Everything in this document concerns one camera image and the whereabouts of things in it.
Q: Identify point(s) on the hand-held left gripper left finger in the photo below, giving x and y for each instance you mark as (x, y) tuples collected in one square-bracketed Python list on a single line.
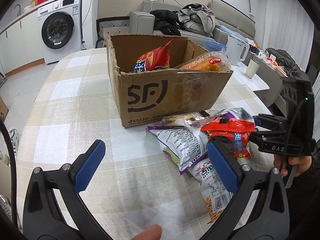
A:
[(88, 165)]

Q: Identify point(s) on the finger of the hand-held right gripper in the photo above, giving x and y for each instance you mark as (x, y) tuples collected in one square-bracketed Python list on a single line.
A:
[(257, 121), (260, 137)]

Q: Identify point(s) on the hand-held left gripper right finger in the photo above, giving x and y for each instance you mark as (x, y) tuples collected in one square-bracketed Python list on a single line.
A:
[(222, 167)]

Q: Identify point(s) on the red black snack packet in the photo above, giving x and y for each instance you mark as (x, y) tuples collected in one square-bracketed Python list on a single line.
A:
[(241, 147)]

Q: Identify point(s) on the crispy noodle snack packet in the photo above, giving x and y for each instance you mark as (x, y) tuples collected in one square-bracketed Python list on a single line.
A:
[(212, 187)]

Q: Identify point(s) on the red noodle packet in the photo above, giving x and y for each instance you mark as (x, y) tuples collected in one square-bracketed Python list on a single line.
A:
[(232, 127)]

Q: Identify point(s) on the clear biscuit packet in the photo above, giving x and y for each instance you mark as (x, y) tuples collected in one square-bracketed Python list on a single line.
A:
[(182, 120)]

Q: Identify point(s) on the orange meat floss bread packet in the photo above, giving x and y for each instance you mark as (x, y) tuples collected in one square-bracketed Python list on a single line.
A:
[(207, 63)]

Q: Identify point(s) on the brown cardboard box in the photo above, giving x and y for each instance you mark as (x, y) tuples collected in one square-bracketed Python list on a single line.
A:
[(150, 97)]

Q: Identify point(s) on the red chip bag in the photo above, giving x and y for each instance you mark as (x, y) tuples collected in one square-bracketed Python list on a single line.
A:
[(155, 57)]

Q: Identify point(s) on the person's right forearm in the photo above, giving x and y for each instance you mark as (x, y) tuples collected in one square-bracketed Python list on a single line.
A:
[(305, 200)]

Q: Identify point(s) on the person's right hand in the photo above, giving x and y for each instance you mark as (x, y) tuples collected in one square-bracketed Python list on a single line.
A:
[(302, 165)]

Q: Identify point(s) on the person's left hand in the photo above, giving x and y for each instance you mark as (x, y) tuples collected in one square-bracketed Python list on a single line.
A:
[(148, 233)]

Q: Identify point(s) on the cream cup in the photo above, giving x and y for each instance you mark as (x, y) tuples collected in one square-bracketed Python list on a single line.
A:
[(252, 70)]

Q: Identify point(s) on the dark jacket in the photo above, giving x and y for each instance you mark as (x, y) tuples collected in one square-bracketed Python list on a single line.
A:
[(285, 62)]

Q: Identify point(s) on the beige checked tablecloth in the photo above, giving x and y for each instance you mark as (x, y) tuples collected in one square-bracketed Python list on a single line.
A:
[(75, 92)]

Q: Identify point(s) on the white electric kettle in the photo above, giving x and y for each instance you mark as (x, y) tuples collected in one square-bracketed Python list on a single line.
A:
[(236, 50)]

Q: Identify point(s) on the white sneaker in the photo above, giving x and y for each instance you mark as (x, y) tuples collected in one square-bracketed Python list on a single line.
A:
[(15, 140)]

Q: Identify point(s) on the blue bowl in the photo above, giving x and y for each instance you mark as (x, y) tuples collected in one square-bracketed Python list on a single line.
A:
[(213, 43), (217, 48)]

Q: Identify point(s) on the light blue pillow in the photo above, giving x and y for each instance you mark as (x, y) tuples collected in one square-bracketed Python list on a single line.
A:
[(230, 30)]

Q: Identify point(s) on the small cardboard box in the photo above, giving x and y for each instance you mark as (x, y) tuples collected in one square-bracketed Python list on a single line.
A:
[(3, 110)]

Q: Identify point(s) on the grey clothes pile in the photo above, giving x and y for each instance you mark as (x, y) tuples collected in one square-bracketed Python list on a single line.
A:
[(197, 17)]

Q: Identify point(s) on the white kitchen base cabinets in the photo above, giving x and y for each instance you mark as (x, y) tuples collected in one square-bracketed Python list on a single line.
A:
[(22, 45)]

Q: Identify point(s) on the black jacket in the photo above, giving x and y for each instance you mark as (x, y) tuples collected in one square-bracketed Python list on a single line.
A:
[(165, 20)]

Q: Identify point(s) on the white washing machine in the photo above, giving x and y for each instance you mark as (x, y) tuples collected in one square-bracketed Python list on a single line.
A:
[(57, 30)]

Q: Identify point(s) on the black white patterned mat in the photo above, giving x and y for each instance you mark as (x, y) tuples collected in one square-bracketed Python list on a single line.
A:
[(112, 26)]

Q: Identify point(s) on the grey sofa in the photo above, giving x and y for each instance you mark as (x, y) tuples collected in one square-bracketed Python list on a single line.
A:
[(141, 22)]

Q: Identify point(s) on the white bowl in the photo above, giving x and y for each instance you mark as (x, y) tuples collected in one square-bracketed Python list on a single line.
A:
[(28, 8)]

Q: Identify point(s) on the kitchen faucet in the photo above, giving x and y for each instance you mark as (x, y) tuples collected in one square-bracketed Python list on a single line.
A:
[(17, 8)]

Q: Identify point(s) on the yellow soap bottle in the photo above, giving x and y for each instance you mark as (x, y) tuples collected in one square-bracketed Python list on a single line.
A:
[(33, 2)]

